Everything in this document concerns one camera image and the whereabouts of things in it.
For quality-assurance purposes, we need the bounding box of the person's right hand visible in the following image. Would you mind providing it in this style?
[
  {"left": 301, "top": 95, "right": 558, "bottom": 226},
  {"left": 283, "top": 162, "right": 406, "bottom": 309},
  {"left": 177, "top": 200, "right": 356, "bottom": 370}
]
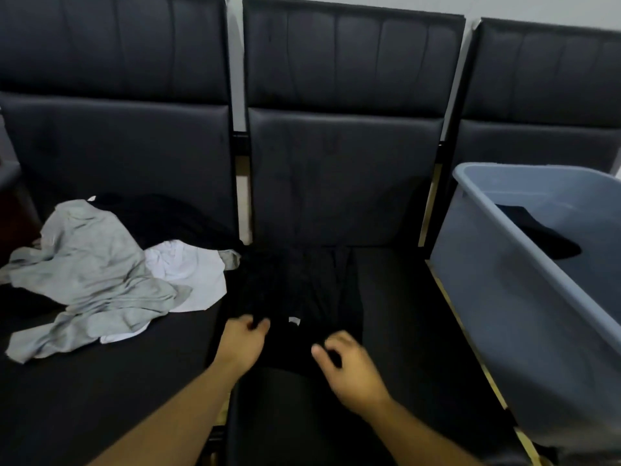
[{"left": 310, "top": 329, "right": 393, "bottom": 423}]

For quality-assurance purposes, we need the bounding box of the person's left hand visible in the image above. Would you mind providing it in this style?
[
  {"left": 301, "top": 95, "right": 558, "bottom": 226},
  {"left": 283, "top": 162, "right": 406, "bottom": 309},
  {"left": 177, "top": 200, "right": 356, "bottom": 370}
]
[{"left": 212, "top": 314, "right": 272, "bottom": 379}]

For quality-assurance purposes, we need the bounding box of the black garment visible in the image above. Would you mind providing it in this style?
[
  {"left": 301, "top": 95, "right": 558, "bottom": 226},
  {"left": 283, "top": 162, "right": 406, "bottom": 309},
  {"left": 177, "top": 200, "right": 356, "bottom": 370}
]
[
  {"left": 0, "top": 192, "right": 243, "bottom": 321},
  {"left": 494, "top": 204, "right": 583, "bottom": 261},
  {"left": 225, "top": 245, "right": 365, "bottom": 379}
]

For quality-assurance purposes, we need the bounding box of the blue-grey plastic bin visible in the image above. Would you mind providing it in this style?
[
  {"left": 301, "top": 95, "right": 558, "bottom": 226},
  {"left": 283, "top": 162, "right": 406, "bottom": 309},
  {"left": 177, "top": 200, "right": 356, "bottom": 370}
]
[{"left": 429, "top": 162, "right": 621, "bottom": 452}]

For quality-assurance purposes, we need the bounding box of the grey tank top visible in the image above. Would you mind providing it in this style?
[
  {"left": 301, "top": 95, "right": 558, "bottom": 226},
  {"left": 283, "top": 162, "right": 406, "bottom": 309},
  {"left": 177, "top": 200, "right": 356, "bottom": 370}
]
[{"left": 0, "top": 198, "right": 242, "bottom": 364}]

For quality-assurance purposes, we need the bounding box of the person's right forearm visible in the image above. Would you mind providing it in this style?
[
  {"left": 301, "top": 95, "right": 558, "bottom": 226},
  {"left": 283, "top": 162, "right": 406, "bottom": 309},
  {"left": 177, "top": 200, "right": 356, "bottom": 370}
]
[{"left": 366, "top": 400, "right": 486, "bottom": 466}]

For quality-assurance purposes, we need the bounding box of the person's left forearm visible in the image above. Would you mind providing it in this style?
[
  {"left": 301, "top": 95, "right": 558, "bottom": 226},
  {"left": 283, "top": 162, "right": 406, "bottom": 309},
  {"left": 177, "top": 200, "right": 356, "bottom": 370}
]
[{"left": 87, "top": 363, "right": 243, "bottom": 466}]

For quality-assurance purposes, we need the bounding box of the black leather bench chair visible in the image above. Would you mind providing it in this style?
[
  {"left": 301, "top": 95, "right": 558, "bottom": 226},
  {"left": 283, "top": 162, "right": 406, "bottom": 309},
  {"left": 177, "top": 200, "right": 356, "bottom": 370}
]
[
  {"left": 0, "top": 0, "right": 243, "bottom": 466},
  {"left": 223, "top": 0, "right": 532, "bottom": 466},
  {"left": 426, "top": 17, "right": 621, "bottom": 267}
]

